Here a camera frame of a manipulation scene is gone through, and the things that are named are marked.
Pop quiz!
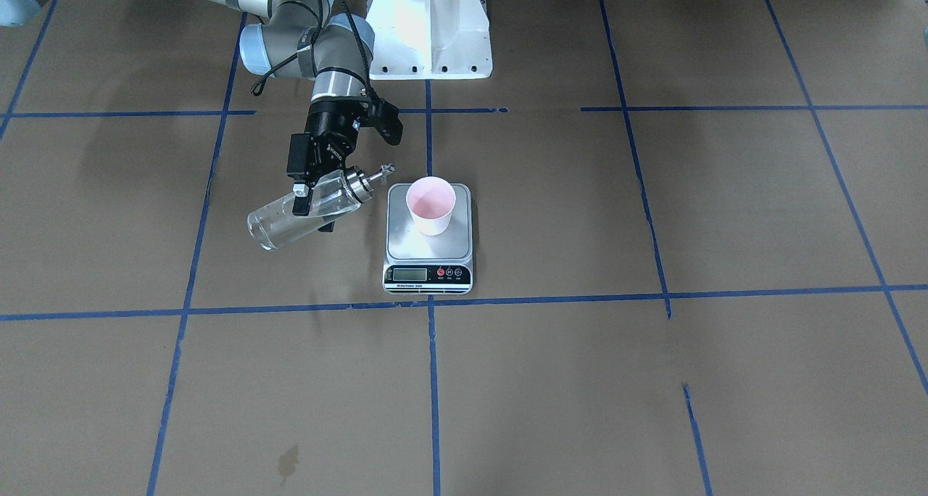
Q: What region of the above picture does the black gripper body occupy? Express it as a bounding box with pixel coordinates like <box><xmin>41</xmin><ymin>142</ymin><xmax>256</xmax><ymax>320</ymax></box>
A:
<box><xmin>287</xmin><ymin>100</ymin><xmax>367</xmax><ymax>186</ymax></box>

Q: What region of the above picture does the clear glass sauce bottle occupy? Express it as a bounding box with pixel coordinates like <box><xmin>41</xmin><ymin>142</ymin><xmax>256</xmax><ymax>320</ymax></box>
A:
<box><xmin>246</xmin><ymin>165</ymin><xmax>397</xmax><ymax>251</ymax></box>

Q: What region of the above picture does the pink cup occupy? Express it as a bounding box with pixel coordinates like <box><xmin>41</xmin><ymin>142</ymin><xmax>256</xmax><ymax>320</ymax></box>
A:
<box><xmin>405</xmin><ymin>176</ymin><xmax>457</xmax><ymax>237</ymax></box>

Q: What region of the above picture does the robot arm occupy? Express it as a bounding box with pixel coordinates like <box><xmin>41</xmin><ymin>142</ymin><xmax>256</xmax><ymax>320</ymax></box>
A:
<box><xmin>207</xmin><ymin>0</ymin><xmax>403</xmax><ymax>248</ymax></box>

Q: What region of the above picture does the white kitchen scale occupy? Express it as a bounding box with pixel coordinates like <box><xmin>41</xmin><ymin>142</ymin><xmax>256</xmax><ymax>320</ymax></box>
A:
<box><xmin>382</xmin><ymin>184</ymin><xmax>475</xmax><ymax>295</ymax></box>

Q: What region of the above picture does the brown paper table cover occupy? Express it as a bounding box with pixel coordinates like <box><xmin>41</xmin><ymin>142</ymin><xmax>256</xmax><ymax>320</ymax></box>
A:
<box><xmin>0</xmin><ymin>0</ymin><xmax>928</xmax><ymax>496</ymax></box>

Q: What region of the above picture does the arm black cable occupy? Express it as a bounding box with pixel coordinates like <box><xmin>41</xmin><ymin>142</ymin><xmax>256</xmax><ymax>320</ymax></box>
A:
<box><xmin>250</xmin><ymin>0</ymin><xmax>378</xmax><ymax>98</ymax></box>

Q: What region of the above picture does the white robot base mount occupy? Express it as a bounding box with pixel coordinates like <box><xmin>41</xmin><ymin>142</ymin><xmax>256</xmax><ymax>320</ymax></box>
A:
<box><xmin>365</xmin><ymin>0</ymin><xmax>494</xmax><ymax>80</ymax></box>

